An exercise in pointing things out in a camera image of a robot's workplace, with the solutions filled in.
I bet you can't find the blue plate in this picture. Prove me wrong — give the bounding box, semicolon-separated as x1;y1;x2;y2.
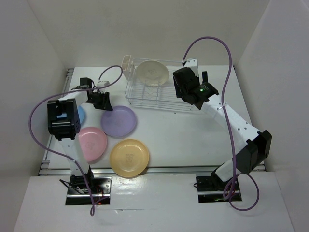
78;106;85;125

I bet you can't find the white wire dish rack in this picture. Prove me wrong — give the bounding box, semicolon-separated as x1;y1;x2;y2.
125;58;194;112

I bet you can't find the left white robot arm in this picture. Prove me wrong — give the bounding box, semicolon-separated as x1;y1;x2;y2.
47;78;113;193

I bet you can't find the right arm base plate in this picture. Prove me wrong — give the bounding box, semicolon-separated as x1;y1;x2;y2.
193;176;228;203

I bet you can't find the cream plate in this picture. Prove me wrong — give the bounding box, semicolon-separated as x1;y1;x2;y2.
136;60;169;87

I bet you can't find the white cutlery holder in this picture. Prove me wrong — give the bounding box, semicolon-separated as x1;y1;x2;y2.
121;55;131;81

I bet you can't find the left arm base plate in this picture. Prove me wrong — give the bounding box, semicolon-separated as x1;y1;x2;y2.
65;175;113;206

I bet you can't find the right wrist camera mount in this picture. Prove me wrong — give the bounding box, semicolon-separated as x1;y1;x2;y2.
182;58;199;77

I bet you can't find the purple plate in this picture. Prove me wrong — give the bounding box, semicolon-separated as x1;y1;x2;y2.
100;105;137;138

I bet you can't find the orange plate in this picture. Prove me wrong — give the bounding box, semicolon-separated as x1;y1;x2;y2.
110;139;150;178

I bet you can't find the pink plate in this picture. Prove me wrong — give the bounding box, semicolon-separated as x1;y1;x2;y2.
79;127;108;163

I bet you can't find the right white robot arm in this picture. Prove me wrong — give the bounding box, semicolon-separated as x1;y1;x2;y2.
173;67;272;190

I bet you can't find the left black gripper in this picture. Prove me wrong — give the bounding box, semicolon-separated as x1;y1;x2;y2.
86;91;113;112

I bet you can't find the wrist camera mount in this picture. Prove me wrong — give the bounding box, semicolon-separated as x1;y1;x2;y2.
182;58;199;77
96;80;110;88

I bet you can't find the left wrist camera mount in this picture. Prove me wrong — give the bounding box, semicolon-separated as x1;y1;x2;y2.
96;80;110;88

